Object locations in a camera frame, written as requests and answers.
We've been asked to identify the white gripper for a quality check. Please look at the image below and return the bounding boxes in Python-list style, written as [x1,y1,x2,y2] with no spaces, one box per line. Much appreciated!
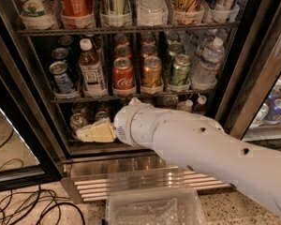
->
[76,97,147,146]

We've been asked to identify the red coke can front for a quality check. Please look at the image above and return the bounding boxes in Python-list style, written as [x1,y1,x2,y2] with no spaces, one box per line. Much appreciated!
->
[112,57,134,90]

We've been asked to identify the red coke can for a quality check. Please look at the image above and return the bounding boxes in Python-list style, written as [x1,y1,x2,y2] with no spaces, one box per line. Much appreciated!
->
[112,57,134,90]
[113,45,132,60]

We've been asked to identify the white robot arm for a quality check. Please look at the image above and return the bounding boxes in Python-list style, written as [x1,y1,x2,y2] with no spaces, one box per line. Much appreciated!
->
[113,100,281,217]

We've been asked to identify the gold bottom can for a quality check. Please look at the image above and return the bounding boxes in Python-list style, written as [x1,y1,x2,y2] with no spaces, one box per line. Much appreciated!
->
[95,111,110,121]

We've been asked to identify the gold can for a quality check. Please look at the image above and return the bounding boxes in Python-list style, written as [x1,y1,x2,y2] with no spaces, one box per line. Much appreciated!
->
[141,56,162,88]
[140,44,158,58]
[95,111,110,121]

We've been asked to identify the green white bottom can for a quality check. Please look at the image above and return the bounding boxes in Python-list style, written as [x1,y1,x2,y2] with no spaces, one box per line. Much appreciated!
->
[70,113,88,133]

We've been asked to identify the gold can front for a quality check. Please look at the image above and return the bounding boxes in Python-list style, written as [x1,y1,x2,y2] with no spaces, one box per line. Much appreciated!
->
[141,56,162,88]

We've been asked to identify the steel fridge vent grille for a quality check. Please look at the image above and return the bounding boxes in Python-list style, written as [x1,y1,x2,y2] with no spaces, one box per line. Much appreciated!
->
[61,155,229,203]

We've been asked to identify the green can front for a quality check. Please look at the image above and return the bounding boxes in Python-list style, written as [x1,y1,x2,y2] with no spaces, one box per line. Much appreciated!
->
[170,54,191,86]

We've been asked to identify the blue pepsi can front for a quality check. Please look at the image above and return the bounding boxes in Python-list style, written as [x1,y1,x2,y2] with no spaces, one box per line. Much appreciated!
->
[49,61,76,94]

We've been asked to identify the open fridge glass door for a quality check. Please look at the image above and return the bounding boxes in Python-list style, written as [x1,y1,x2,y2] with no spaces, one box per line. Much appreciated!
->
[0,34,62,191]

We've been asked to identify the orange bottle top shelf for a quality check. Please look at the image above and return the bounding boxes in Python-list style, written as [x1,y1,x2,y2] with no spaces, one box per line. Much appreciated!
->
[56,0,96,19]

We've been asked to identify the blue can right fridge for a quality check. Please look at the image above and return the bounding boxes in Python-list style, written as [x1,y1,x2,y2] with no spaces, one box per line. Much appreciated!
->
[265,98,281,125]

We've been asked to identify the iced tea bottle white cap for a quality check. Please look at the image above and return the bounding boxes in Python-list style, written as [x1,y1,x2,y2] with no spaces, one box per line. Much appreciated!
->
[79,38,107,94]

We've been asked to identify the bottom water bottle left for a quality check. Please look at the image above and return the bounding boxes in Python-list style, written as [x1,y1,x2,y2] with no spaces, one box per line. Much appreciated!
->
[176,99,193,113]

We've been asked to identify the bottom water bottle right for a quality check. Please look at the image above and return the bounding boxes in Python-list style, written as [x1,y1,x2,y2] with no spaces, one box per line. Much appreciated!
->
[193,96,207,115]

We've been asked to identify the clear water bottle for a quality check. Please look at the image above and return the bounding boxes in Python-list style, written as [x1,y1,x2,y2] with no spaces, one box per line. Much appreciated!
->
[191,37,225,89]

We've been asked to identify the clear plastic bin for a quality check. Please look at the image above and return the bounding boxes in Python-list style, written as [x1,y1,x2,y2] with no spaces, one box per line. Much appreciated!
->
[106,187,207,225]

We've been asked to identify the black floor cables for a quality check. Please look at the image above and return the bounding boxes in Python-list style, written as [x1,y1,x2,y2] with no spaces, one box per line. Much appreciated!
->
[0,185,86,225]

